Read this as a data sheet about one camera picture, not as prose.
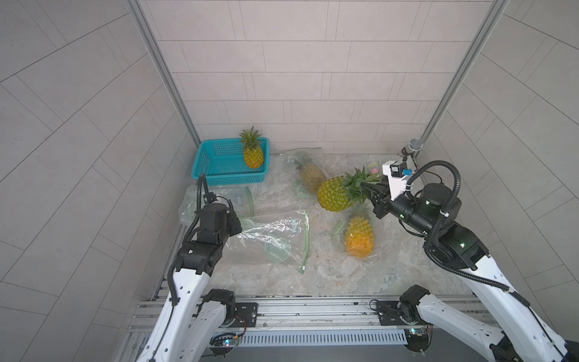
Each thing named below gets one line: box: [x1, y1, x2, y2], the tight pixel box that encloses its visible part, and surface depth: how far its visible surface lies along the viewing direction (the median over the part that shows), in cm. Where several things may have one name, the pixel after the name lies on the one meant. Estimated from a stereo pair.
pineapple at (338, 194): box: [317, 165, 383, 213], surface depth 66 cm
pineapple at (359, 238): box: [345, 214, 375, 258], surface depth 80 cm
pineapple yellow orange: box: [238, 125, 265, 169], surface depth 104 cm
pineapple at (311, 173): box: [295, 154, 327, 194], surface depth 101 cm
